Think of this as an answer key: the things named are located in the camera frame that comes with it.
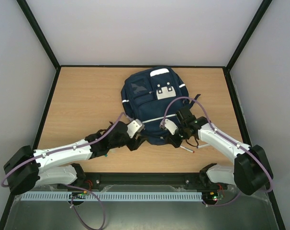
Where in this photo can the black enclosure frame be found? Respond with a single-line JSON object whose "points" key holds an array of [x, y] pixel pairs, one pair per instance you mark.
{"points": [[226, 71]]}

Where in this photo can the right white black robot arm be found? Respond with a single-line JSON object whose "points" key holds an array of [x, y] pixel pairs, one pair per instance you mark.
{"points": [[249, 171]]}

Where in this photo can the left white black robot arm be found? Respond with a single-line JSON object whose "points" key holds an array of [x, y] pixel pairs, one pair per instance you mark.
{"points": [[29, 168]]}

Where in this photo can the red capped marker pen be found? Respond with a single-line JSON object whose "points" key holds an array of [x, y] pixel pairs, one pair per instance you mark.
{"points": [[187, 149]]}

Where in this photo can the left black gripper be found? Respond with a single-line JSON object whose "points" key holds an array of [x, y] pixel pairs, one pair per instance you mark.
{"points": [[136, 143]]}

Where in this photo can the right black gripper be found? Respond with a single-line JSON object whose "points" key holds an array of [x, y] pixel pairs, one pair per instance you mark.
{"points": [[174, 139]]}

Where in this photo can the light blue slotted cable duct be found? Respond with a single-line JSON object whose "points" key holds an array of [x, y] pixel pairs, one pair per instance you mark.
{"points": [[114, 196]]}

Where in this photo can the purple capped marker pen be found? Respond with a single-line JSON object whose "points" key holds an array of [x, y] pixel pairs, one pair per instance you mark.
{"points": [[202, 146]]}

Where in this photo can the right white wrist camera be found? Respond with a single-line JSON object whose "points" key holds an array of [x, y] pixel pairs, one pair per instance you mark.
{"points": [[168, 125]]}

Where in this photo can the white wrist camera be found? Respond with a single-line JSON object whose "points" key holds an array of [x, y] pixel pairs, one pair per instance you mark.
{"points": [[168, 125], [134, 127]]}

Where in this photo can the navy blue school backpack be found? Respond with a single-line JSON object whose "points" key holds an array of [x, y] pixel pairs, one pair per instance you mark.
{"points": [[146, 95]]}

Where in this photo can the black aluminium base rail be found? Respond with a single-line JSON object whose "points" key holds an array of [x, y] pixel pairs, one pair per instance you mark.
{"points": [[189, 181]]}

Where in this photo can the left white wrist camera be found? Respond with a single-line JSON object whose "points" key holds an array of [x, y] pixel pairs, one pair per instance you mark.
{"points": [[134, 127]]}

